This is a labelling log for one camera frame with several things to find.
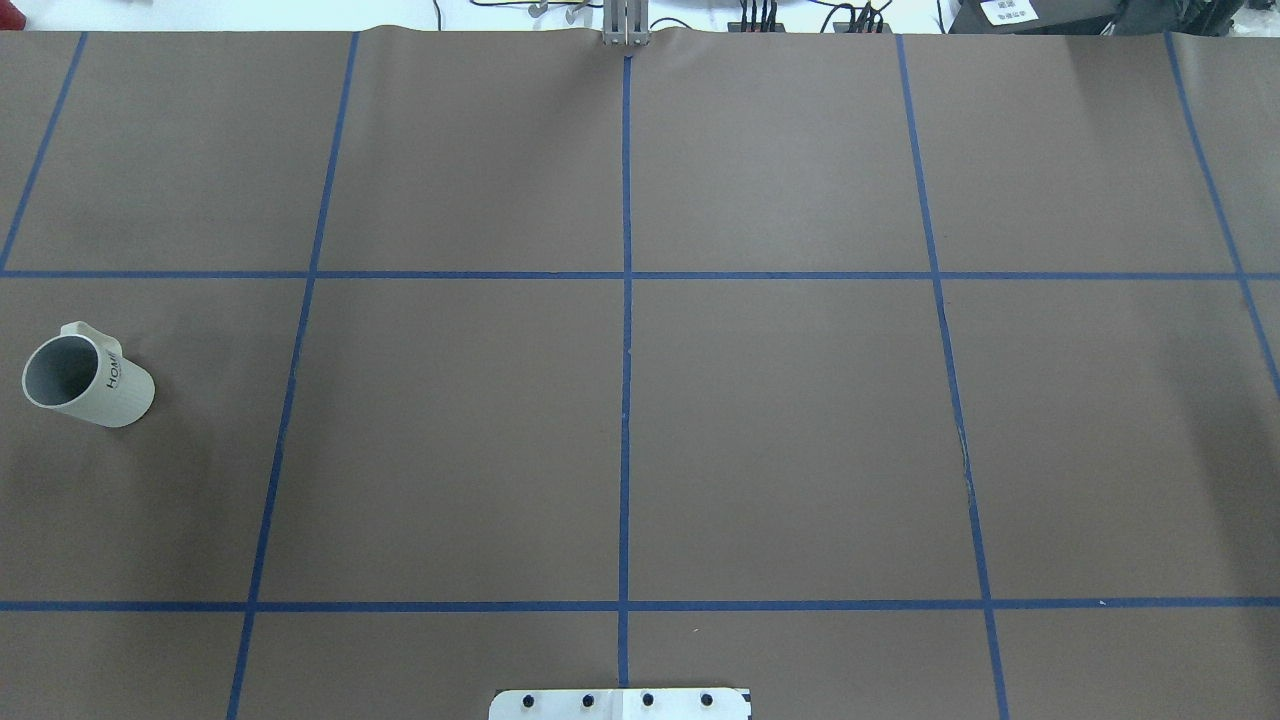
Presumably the white ribbed HOME mug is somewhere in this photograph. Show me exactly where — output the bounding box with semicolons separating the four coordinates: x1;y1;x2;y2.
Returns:
20;322;156;428

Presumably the brown paper table mat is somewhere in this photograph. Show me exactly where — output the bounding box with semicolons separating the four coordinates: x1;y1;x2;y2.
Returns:
3;27;1277;719

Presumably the black orange connector block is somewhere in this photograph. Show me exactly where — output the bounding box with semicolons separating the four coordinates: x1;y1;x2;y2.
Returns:
726;0;786;35
820;1;893;35

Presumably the black box with label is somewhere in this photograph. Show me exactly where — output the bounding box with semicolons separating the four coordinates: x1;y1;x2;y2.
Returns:
943;1;1245;37

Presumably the aluminium frame post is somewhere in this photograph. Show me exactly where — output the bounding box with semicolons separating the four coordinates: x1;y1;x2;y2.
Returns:
602;0;652;47

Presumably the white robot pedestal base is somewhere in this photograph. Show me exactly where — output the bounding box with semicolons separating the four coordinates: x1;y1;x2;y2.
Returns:
488;687;753;719

